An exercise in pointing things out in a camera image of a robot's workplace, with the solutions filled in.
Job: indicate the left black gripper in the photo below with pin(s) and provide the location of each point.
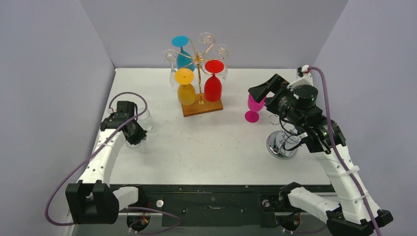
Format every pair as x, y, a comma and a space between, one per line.
140, 135

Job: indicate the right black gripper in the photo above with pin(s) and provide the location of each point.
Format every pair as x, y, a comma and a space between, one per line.
275, 99

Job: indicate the clear glass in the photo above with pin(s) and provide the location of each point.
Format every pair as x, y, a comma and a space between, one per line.
206, 38
221, 51
145, 120
133, 146
170, 56

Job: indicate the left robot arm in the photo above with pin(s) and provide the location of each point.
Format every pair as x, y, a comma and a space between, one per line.
90, 199

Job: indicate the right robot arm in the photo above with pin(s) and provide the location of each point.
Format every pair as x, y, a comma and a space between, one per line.
355, 213

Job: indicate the pink plastic wine glass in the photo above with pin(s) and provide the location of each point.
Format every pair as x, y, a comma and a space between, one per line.
252, 115

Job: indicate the red plastic wine glass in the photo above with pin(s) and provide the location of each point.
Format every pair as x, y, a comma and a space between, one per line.
213, 86

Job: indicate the yellow plastic wine glass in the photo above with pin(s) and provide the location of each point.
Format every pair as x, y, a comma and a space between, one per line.
186, 91

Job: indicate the clear glass on gold rack back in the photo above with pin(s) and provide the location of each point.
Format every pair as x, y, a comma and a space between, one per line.
206, 38

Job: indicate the blue plastic wine glass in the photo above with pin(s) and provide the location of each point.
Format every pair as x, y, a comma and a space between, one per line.
184, 59

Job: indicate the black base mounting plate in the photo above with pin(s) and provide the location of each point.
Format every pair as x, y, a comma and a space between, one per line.
215, 205

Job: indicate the chrome wire glass rack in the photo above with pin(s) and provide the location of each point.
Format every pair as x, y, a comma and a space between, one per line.
283, 143

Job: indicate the gold wire glass rack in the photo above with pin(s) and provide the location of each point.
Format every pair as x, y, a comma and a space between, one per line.
201, 105

